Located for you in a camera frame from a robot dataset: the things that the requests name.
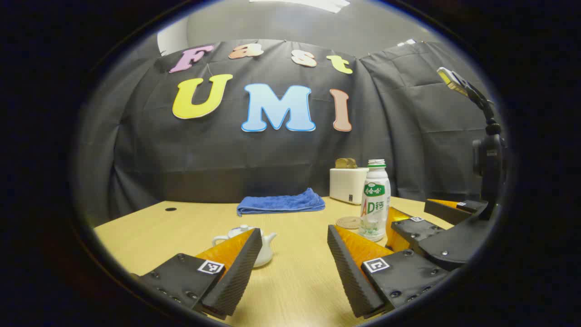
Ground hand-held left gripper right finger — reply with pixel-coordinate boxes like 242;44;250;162
327;224;450;318

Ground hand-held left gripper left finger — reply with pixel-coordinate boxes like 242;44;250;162
132;228;263;321

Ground white ceramic teacup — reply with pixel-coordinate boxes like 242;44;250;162
212;225;277;268

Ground white plastic water bottle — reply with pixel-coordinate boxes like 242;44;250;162
359;159;391;242

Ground white teacup lid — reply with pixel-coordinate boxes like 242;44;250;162
228;224;256;239

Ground white toaster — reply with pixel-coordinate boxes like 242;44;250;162
330;167;369;205

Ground folded blue towel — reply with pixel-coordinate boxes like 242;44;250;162
236;188;326;217

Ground black backdrop cloth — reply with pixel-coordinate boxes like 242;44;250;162
75;39;504;228

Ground ceiling light panel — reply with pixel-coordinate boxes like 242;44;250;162
250;0;351;13

